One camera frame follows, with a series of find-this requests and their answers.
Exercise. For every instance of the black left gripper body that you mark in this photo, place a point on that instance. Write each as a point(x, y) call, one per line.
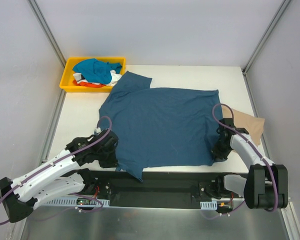
point(110, 155)

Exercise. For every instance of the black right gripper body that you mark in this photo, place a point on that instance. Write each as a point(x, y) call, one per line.
point(219, 151)

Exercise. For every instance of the dark blue t shirt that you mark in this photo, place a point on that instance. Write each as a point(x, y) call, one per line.
point(161, 127)

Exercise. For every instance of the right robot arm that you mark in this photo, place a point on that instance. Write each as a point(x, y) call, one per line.
point(266, 184)

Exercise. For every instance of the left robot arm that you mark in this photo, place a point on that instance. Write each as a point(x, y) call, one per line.
point(64, 174)

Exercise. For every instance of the beige folded t shirt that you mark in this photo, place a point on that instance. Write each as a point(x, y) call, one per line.
point(254, 125)

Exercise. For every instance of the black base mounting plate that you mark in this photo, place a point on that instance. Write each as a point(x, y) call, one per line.
point(168, 190)

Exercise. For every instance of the orange t shirt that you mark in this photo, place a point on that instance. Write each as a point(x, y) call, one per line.
point(88, 84)

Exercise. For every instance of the white t shirt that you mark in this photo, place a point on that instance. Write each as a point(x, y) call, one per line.
point(115, 77)

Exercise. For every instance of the teal t shirt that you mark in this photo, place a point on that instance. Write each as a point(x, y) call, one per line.
point(96, 71)

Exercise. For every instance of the grey slotted cable duct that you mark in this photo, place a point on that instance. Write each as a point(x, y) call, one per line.
point(73, 201)

